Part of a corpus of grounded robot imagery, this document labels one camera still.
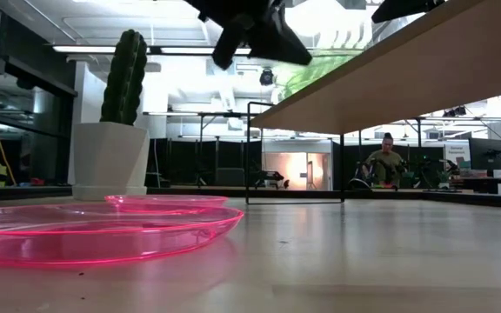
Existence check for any person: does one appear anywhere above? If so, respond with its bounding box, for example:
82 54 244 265
361 132 408 190

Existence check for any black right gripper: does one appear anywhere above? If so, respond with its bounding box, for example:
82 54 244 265
371 0 446 23

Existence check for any green cactus plant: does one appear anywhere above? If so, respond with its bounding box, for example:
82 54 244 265
99 29 149 127

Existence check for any pink translucent plastic plate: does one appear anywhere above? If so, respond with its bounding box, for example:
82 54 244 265
0 203 245 267
104 194 230 215

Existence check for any white hexagonal plant pot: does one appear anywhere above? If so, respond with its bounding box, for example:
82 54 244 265
70 121 150 202

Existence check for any wooden tray board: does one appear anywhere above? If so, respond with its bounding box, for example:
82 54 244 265
244 0 501 205

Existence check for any black ceiling spotlight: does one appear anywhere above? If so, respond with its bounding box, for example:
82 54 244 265
258 68 276 87

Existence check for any long ceiling light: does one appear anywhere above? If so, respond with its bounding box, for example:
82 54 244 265
52 44 117 55
158 46 252 56

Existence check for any black aluminium table frame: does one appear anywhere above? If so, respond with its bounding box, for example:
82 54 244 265
0 185 501 210

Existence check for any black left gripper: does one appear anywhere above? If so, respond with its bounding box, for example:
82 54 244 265
183 0 313 70

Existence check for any green translucent plastic plate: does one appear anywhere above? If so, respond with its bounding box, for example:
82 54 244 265
275 48 367 103

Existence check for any white sign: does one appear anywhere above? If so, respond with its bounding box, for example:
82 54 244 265
444 142 471 167

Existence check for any black computer monitor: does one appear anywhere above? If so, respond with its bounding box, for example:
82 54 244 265
468 137 501 171

